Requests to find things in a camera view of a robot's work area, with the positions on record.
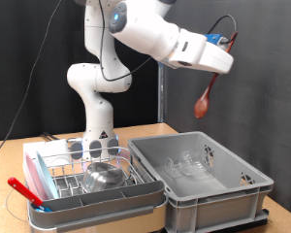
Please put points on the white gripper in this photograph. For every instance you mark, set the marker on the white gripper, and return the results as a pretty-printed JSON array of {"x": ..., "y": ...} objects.
[{"x": 218, "y": 61}]

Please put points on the clear wine glass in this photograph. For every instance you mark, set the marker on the clear wine glass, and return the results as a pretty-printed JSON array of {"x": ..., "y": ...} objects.
[{"x": 194, "y": 161}]

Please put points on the stainless steel bowl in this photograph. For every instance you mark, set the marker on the stainless steel bowl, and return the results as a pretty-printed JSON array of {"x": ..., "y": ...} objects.
[{"x": 103, "y": 178}]

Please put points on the light blue plate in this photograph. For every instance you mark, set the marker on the light blue plate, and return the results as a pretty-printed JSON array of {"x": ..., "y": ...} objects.
[{"x": 48, "y": 178}]

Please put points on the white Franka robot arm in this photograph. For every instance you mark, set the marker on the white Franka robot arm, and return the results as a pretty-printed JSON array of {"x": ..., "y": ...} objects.
[{"x": 139, "y": 29}]

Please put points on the dark grey backdrop curtain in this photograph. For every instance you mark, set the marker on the dark grey backdrop curtain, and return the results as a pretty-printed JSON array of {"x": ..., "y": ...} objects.
[{"x": 265, "y": 97}]

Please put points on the vertical metal pole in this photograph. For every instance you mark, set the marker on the vertical metal pole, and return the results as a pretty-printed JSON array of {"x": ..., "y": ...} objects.
[{"x": 161, "y": 93}]

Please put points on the grey plastic crate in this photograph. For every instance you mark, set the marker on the grey plastic crate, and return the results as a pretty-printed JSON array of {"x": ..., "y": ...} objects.
[{"x": 216, "y": 207}]

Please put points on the white box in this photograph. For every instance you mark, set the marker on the white box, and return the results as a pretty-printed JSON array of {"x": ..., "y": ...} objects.
[{"x": 51, "y": 147}]

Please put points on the black backdrop curtain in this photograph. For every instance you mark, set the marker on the black backdrop curtain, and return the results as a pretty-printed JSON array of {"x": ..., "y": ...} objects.
[{"x": 9, "y": 48}]

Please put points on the pink plate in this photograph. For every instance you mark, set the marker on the pink plate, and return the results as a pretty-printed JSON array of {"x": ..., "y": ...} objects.
[{"x": 32, "y": 181}]

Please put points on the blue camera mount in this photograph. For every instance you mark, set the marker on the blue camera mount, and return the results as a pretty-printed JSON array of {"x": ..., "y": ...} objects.
[{"x": 213, "y": 38}]

